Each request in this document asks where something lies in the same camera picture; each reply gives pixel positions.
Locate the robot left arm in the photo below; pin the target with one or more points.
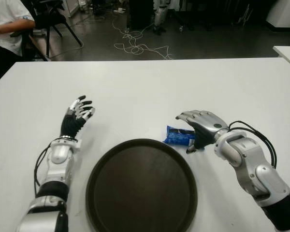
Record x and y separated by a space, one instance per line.
59 166

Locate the white cabinet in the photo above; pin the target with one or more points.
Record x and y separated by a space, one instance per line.
285 14

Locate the round dark brown tray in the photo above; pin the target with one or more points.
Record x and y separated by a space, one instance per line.
142 188

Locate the folded silver metal stand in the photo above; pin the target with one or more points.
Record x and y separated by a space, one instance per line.
245 15

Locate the black chair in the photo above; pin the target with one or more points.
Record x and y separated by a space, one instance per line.
50 17

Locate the black cabinet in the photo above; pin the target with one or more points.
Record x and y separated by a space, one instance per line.
140 14

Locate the white power strip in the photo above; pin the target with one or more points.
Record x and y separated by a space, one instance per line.
120 10

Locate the white side table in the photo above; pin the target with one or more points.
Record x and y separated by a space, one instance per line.
288 54

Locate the silver humanoid robot legs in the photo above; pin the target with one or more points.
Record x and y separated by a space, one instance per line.
160 14

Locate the blue Oreo cookie pack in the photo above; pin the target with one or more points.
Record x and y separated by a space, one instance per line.
177 136

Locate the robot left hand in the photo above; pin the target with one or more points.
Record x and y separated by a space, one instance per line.
71 123

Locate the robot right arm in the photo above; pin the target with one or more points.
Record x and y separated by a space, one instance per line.
261 174

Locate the seated person in white shirt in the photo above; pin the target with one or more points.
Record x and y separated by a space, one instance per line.
4 24

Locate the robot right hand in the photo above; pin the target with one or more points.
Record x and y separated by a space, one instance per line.
205 123

